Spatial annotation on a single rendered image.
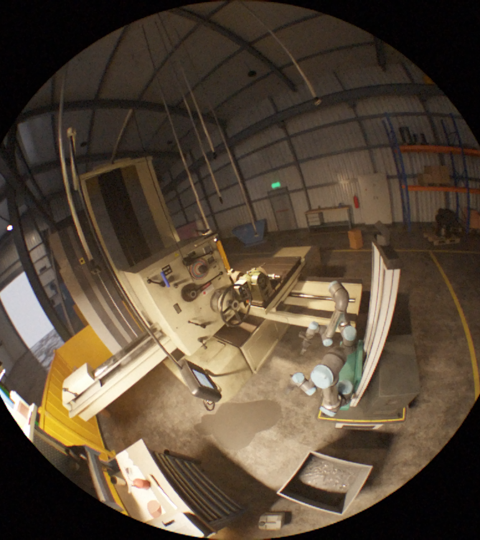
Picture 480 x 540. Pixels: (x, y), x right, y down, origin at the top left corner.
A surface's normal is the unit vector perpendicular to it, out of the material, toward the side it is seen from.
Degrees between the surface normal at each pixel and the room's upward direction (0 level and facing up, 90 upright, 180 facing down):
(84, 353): 90
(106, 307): 90
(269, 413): 0
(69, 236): 90
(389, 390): 0
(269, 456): 0
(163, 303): 90
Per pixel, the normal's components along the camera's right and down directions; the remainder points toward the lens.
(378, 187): -0.61, 0.47
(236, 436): -0.31, -0.88
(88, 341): 0.73, 0.02
